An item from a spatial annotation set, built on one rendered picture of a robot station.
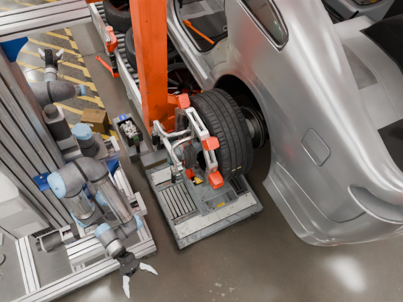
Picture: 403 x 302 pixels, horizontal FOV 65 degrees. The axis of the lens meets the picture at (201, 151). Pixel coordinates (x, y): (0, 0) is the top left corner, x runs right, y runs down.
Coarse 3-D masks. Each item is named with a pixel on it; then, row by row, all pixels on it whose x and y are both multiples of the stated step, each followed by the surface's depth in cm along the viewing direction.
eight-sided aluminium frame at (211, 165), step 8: (176, 112) 226; (184, 112) 209; (192, 112) 207; (176, 120) 235; (192, 120) 203; (200, 120) 203; (176, 128) 243; (184, 128) 245; (200, 128) 205; (184, 136) 246; (200, 136) 197; (208, 136) 199; (208, 160) 202; (192, 168) 243; (200, 168) 242; (208, 168) 205; (216, 168) 209; (200, 176) 229
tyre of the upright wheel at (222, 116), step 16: (192, 96) 216; (208, 96) 212; (224, 96) 209; (208, 112) 200; (224, 112) 202; (240, 112) 204; (224, 128) 198; (240, 128) 201; (224, 144) 198; (240, 144) 203; (224, 160) 201; (240, 160) 207; (224, 176) 211
